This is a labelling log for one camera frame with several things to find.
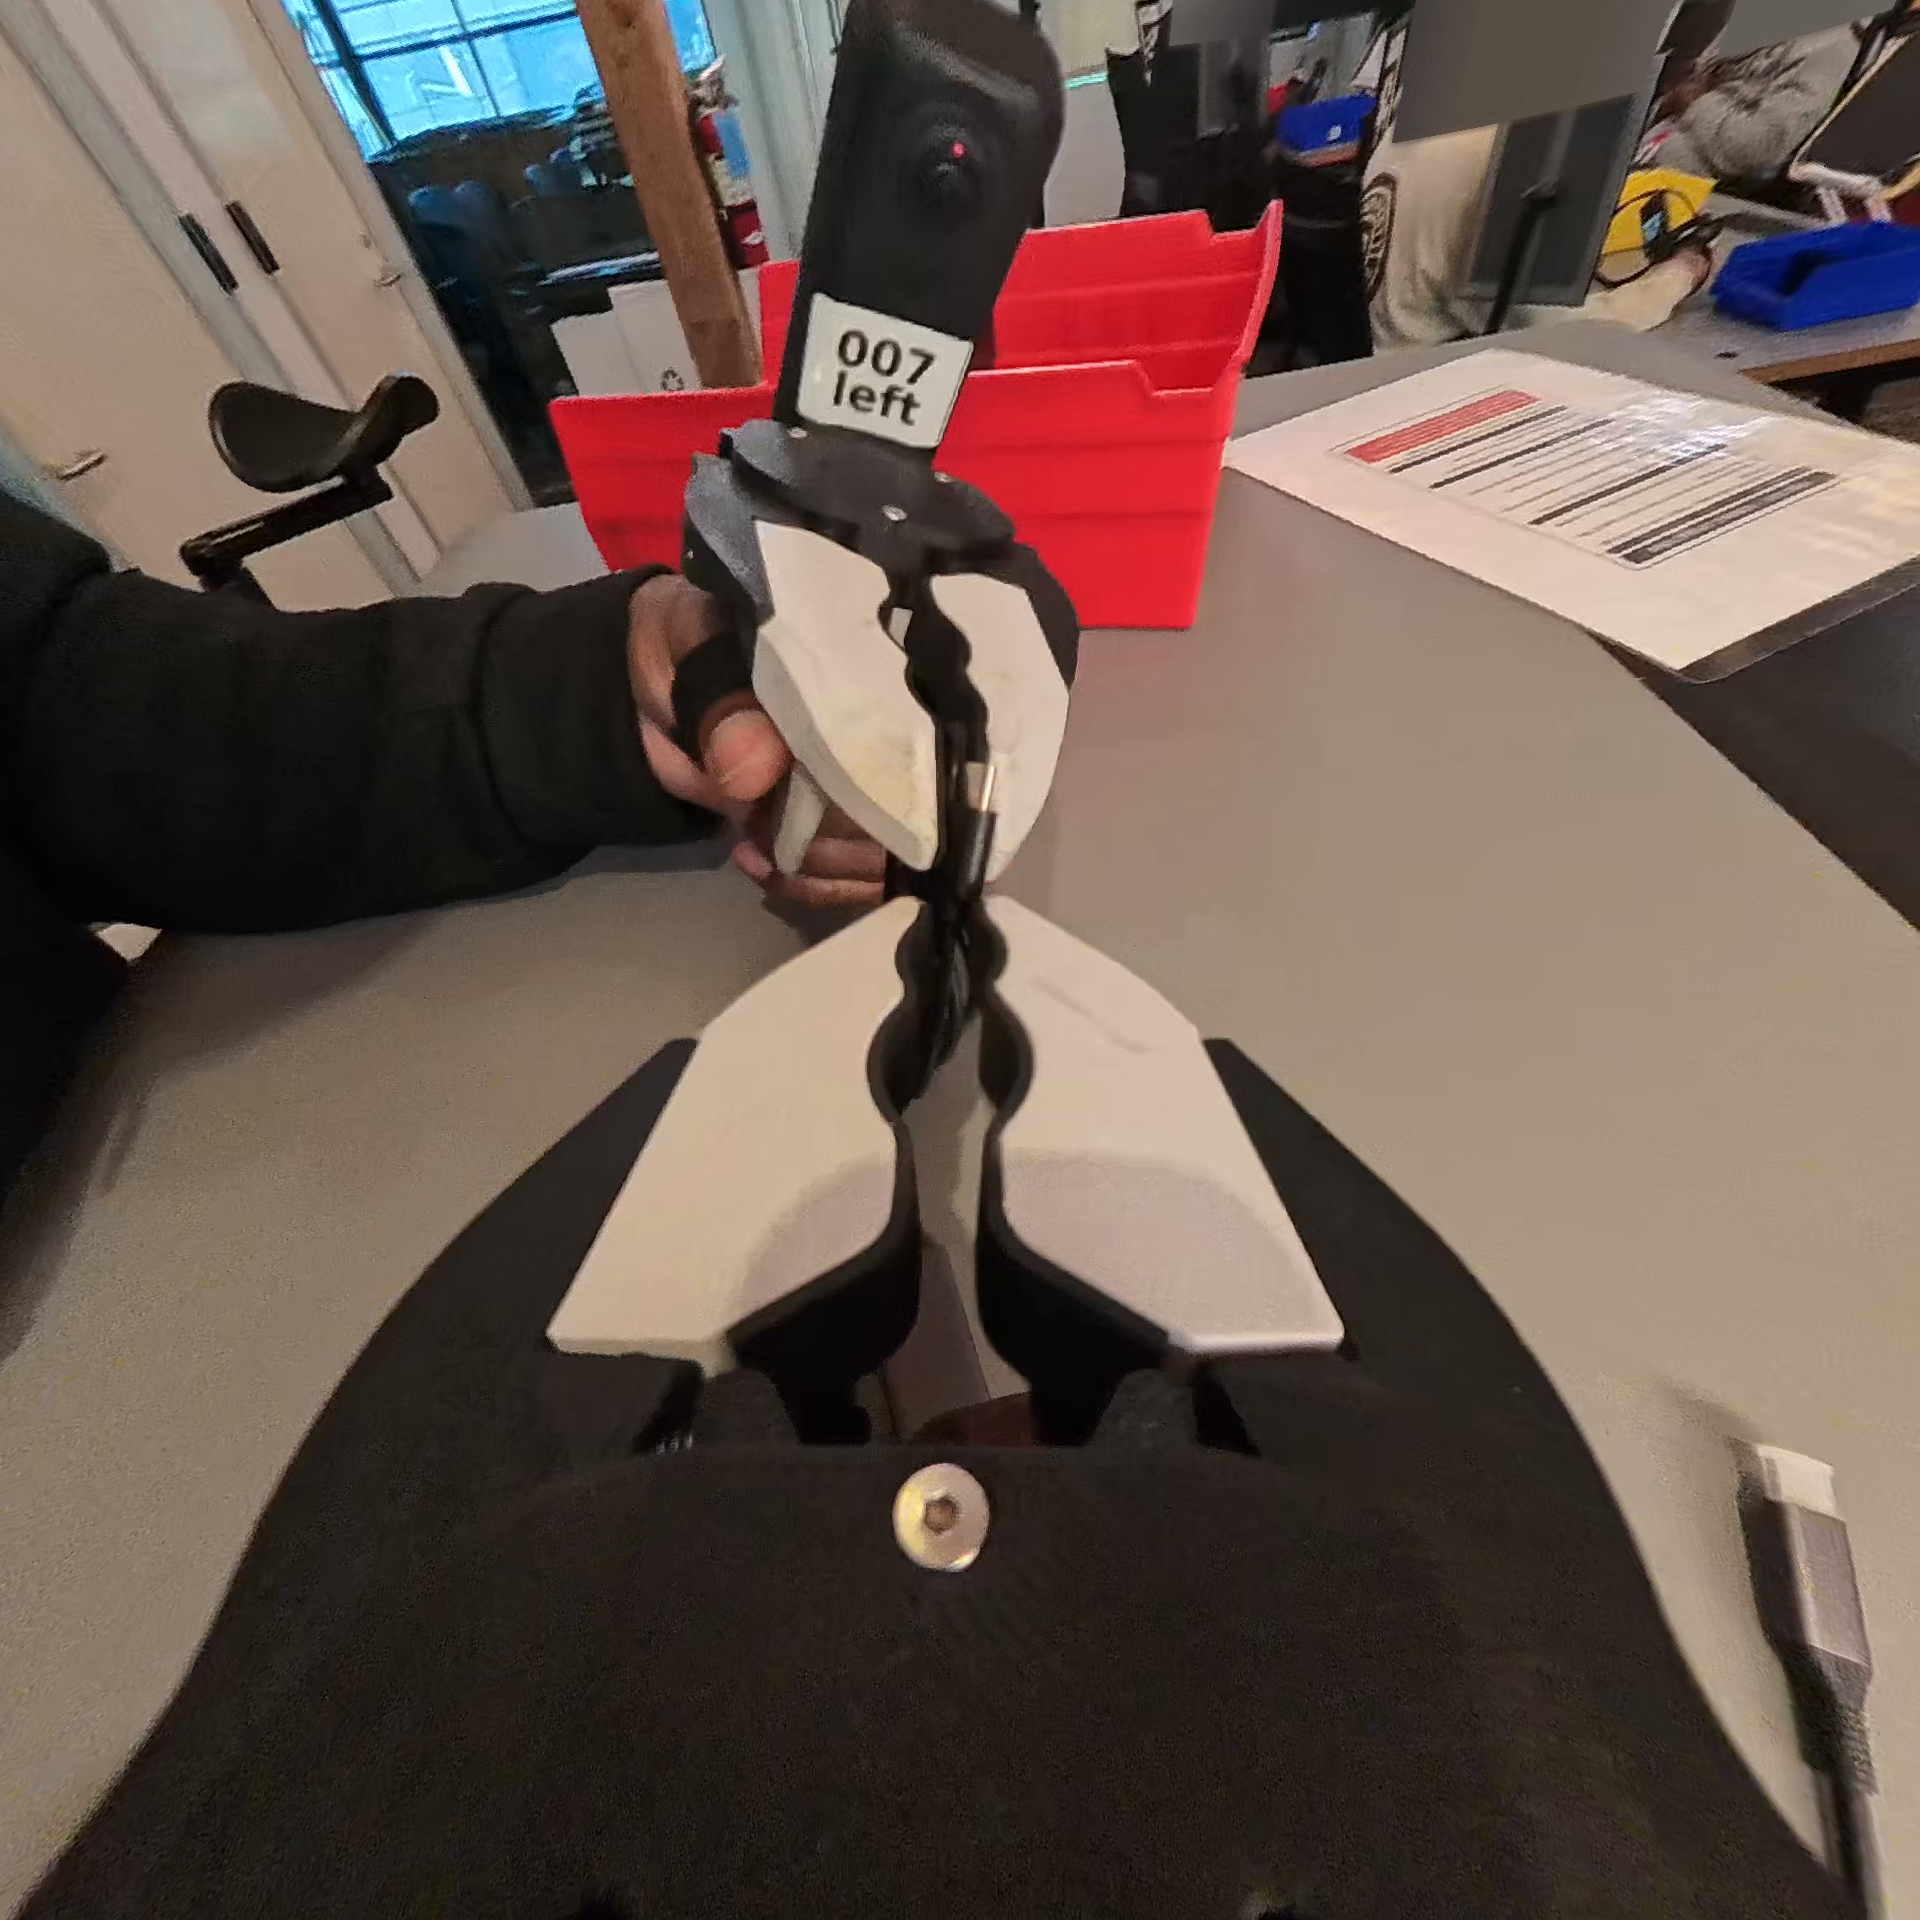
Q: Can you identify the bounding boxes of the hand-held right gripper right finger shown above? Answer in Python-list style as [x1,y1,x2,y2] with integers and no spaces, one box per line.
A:
[972,893,1349,1446]

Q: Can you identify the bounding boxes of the laminated paper sheet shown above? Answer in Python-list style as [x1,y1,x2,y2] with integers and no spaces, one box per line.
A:
[1223,349,1920,673]

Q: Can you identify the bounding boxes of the person's left forearm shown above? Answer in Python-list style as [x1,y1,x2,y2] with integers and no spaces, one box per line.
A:
[0,493,719,1186]

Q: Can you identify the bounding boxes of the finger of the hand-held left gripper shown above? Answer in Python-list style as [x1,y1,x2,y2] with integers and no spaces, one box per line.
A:
[742,518,951,869]
[934,576,1074,888]

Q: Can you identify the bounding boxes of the red plastic bin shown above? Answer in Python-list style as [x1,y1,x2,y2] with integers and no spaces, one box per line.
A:
[546,201,1285,625]

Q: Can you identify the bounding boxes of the window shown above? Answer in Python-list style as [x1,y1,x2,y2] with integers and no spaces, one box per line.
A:
[274,0,604,156]

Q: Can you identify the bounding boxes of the yellow device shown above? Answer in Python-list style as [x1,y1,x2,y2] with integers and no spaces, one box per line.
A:
[1614,166,1716,256]

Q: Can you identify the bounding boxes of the white recycling bin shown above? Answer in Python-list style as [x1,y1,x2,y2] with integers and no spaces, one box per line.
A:
[546,275,705,397]

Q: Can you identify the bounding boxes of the wooden post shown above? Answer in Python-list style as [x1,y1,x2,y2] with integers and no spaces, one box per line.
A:
[574,0,762,388]

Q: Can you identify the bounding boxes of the grey monitor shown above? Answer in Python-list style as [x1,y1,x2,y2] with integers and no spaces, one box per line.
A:
[1397,0,1667,310]

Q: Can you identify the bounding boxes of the white double door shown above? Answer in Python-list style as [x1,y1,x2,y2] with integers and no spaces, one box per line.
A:
[0,0,525,604]

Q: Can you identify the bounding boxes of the white printed garment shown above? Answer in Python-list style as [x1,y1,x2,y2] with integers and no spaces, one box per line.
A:
[1354,136,1498,353]

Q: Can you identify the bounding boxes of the large blue plastic bin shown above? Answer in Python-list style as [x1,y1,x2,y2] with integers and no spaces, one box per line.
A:
[1706,223,1920,331]

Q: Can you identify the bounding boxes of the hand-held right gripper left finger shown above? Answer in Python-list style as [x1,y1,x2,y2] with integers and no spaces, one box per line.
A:
[546,893,923,1446]

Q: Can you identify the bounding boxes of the red fire extinguisher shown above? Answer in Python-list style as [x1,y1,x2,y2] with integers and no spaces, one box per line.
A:
[690,61,766,275]

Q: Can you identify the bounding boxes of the wooden table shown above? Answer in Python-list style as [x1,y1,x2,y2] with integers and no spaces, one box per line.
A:
[1651,198,1920,390]

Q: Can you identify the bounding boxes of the person's left hand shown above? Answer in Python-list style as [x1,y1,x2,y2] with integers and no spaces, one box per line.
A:
[629,576,900,904]

